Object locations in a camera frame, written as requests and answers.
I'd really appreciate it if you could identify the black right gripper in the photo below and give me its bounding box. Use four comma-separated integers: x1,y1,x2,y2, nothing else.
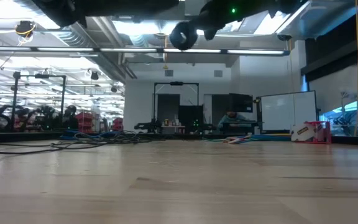
193,0,280,41

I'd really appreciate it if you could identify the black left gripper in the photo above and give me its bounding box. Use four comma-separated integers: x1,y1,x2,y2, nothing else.
84,0,180,18

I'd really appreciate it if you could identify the black round cord spool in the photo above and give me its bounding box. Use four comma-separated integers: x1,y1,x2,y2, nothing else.
169,21,199,50

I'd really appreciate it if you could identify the long thin black cord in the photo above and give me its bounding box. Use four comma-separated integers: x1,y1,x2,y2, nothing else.
0,130,167,156

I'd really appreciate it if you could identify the long ceiling light bar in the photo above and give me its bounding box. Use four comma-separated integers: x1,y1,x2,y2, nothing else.
0,45,291,57

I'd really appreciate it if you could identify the black monitor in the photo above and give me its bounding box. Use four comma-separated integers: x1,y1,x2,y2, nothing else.
228,93,254,113

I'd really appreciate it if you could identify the person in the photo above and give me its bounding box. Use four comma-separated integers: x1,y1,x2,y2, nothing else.
63,105,80,130
218,111,253,130

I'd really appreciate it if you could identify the whiteboard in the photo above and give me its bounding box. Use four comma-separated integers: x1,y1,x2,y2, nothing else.
260,90,318,132

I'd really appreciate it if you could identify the red tool cabinet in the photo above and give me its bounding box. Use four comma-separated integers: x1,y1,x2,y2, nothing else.
112,117,124,131
76,111,96,134

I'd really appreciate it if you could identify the bundle of coloured tubes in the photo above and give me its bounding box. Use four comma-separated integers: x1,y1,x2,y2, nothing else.
234,132,291,140

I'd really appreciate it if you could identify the red tape dispenser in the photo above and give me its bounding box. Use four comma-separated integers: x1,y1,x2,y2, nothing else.
303,121,333,145

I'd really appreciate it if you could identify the orange hanging pull cord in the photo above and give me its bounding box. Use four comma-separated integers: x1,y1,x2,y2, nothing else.
162,33,170,70

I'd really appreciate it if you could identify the black robot station frame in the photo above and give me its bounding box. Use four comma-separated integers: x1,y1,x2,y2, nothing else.
152,81,200,135
11,71,68,133

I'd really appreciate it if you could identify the black ceiling cord reel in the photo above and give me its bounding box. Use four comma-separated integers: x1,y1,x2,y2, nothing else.
14,20,37,44

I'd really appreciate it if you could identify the bundle of coloured cables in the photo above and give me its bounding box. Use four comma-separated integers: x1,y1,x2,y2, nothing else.
202,135,291,143

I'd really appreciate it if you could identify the yellow hanging cable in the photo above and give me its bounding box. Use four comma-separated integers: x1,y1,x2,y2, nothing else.
354,0,358,137

